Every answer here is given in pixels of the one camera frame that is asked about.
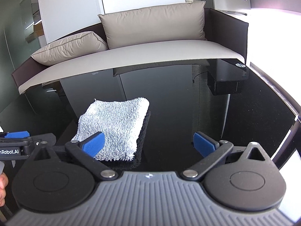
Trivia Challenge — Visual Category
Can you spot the grey fluffy towel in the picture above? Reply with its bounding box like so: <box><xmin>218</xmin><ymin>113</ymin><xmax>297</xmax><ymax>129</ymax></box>
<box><xmin>73</xmin><ymin>97</ymin><xmax>150</xmax><ymax>161</ymax></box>

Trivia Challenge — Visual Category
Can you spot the person's left hand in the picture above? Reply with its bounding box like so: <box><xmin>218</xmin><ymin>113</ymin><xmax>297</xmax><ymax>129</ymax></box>
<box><xmin>0</xmin><ymin>173</ymin><xmax>9</xmax><ymax>207</ymax></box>

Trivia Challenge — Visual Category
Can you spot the small beige side cushion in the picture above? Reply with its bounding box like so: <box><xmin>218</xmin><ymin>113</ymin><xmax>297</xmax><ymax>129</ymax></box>
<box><xmin>31</xmin><ymin>31</ymin><xmax>109</xmax><ymax>66</ymax></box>

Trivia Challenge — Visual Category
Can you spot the dark sofa with beige seat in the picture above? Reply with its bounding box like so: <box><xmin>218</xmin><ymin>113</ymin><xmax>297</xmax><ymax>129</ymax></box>
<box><xmin>12</xmin><ymin>6</ymin><xmax>249</xmax><ymax>93</ymax></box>

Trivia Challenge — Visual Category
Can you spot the large beige back cushion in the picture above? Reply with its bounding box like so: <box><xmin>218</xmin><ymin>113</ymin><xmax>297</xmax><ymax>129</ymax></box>
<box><xmin>98</xmin><ymin>1</ymin><xmax>206</xmax><ymax>49</ymax></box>

